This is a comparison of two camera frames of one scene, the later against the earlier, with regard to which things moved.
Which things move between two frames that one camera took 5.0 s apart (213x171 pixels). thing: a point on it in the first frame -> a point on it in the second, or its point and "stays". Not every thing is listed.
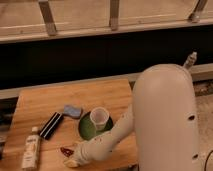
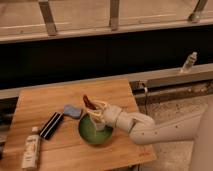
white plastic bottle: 32,148 stays
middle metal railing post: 114,15 stays
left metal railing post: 48,17 stays
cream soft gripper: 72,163 -> 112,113
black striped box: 51,125 stays
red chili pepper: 66,152 -> 88,103
